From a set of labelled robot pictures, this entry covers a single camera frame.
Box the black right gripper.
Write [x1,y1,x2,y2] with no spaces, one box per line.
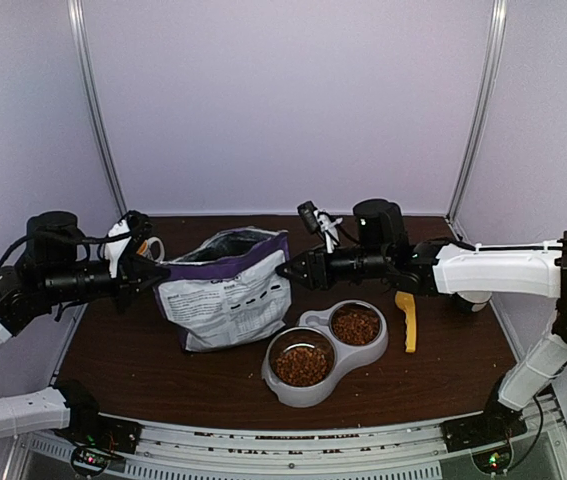
[275,244,390,292]

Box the purple pet food bag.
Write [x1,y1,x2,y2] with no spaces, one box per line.
[154,226,292,353]

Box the yellow plastic scoop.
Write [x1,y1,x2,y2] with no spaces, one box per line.
[395,291,417,354]

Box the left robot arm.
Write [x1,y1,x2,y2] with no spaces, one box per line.
[0,210,169,444]

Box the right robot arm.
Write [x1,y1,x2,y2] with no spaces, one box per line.
[276,199,567,442]

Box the patterned mug orange inside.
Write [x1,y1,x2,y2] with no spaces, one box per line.
[137,236,166,262]

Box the steel bowl near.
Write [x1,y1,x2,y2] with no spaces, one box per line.
[265,327,336,388]

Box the steel bowl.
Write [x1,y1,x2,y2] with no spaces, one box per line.
[329,302,382,346]
[265,327,336,388]

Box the steel bowl far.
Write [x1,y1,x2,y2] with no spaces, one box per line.
[329,302,382,346]

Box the brown kibble far bowl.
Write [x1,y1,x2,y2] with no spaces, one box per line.
[332,312,380,346]

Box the brown kibble bowl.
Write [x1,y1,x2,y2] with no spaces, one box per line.
[332,312,380,346]
[274,346,329,387]

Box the grey double bowl feeder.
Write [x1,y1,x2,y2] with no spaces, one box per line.
[261,300,389,408]

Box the brown kibble near bowl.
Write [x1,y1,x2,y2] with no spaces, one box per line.
[274,346,329,387]

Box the dark blue dotted bowl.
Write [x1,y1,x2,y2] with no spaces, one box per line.
[453,293,491,314]

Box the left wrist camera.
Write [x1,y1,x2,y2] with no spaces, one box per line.
[124,210,153,247]

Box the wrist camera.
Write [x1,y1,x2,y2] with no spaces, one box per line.
[297,201,320,235]
[124,210,153,247]

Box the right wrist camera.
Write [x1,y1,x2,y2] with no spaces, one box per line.
[297,201,320,235]

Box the left black braided cable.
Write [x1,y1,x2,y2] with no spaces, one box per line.
[0,212,149,321]

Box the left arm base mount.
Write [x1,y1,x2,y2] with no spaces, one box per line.
[53,415,142,479]

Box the front aluminium rail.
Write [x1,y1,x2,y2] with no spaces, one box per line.
[1,395,567,479]

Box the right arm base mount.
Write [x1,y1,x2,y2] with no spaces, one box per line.
[441,414,528,475]

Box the left aluminium frame post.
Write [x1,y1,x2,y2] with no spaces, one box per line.
[67,0,128,215]

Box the aluminium frame post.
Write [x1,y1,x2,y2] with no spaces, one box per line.
[67,0,128,215]
[446,0,508,225]

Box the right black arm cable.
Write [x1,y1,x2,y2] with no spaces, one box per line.
[442,238,567,281]

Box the right aluminium frame post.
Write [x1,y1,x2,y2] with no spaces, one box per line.
[446,0,508,225]

